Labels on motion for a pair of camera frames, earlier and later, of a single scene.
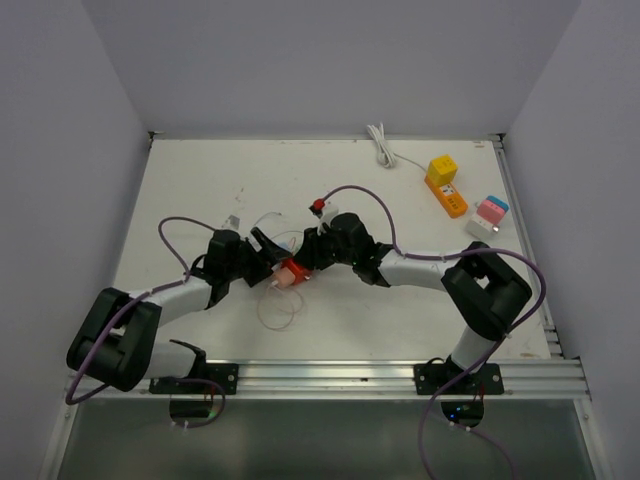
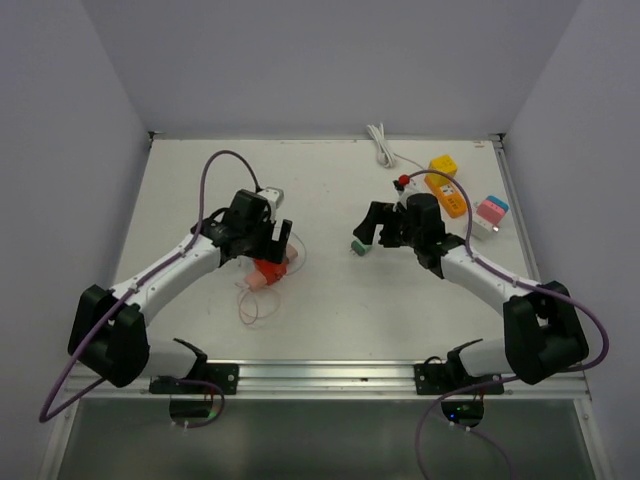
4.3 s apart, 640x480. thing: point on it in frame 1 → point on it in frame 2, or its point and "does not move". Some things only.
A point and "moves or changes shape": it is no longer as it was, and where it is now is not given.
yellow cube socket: (442, 170) does not move
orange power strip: (454, 203) does not move
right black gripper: (310, 251) → (381, 213)
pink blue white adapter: (489, 214) does not move
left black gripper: (269, 255) → (273, 250)
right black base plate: (486, 380) does not move
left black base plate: (225, 374) does not move
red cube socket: (299, 271) moves or changes shape
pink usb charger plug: (284, 277) moves or changes shape
